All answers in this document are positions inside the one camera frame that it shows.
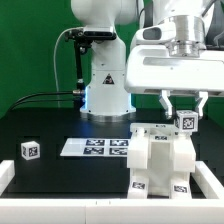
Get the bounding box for white front fence bar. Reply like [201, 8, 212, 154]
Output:
[0, 199, 224, 224]

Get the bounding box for black cables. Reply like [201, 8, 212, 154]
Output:
[8, 89, 86, 113]

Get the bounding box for white flat tagged base plate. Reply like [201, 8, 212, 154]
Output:
[61, 138, 129, 157]

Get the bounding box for small white tagged cube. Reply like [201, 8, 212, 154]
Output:
[21, 141, 40, 160]

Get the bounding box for white X-frame chair legs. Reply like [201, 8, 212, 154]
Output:
[127, 123, 196, 173]

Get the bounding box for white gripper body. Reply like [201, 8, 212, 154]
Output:
[124, 45, 224, 97]

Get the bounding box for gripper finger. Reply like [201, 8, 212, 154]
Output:
[159, 90, 173, 119]
[195, 91, 208, 118]

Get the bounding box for white left fence bar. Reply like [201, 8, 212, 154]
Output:
[0, 160, 15, 196]

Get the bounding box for grey white cable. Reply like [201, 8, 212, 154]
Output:
[53, 27, 81, 109]

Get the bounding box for black camera on stand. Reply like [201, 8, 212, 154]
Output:
[65, 27, 117, 106]

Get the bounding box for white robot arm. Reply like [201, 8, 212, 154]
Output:
[71, 0, 224, 119]

